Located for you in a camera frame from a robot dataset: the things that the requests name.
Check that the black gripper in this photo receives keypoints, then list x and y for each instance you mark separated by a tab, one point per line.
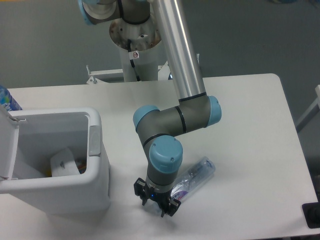
161	195

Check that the clear plastic water bottle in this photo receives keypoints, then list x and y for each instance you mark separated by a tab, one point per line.
182	184

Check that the white plastic wrapper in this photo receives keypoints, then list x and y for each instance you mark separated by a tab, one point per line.
64	160

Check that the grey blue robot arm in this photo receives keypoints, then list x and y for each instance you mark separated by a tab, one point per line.
158	129

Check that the white plastic trash can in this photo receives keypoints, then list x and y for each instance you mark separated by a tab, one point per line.
29	138

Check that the black clamp at table edge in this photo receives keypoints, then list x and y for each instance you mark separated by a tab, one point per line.
312	214

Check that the blue labelled bottle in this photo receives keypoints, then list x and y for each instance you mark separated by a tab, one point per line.
7	101

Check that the white metal frame bracket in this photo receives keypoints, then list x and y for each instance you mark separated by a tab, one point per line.
105	75

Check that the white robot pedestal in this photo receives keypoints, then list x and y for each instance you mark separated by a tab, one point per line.
136	37

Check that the white frame at right edge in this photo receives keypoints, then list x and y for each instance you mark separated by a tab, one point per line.
310	112

